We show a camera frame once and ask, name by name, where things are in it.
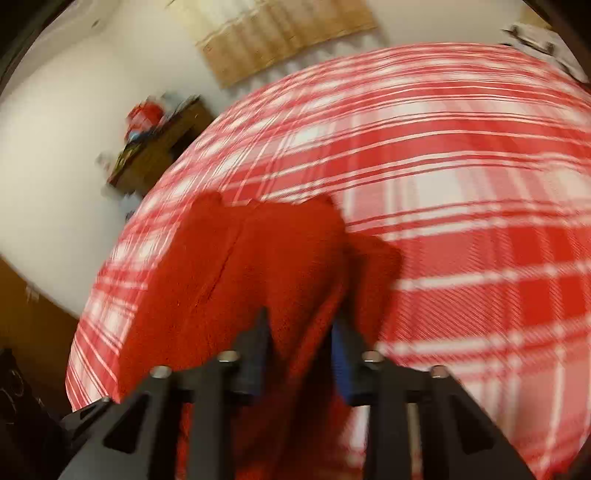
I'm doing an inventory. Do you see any red knitted sweater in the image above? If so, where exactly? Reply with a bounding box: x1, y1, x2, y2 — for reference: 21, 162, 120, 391
117, 192, 401, 479

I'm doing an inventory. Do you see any brown wooden door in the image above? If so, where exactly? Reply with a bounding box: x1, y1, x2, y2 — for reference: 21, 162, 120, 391
1, 261, 78, 418

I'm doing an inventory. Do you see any red white plaid bedsheet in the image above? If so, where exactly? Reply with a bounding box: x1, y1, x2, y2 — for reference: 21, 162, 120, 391
65, 43, 590, 479

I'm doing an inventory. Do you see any dark wooden desk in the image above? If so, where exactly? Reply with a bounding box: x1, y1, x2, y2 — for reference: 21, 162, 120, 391
107, 97, 214, 196

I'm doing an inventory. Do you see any red gift box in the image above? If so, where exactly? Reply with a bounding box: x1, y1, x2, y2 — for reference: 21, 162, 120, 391
125, 99, 164, 142

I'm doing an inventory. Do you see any grey patterned pillow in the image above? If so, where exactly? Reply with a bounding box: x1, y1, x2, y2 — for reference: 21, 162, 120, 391
502, 22, 590, 84

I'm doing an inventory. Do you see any beige patterned curtain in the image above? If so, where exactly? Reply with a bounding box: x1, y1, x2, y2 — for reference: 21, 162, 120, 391
165, 0, 378, 88

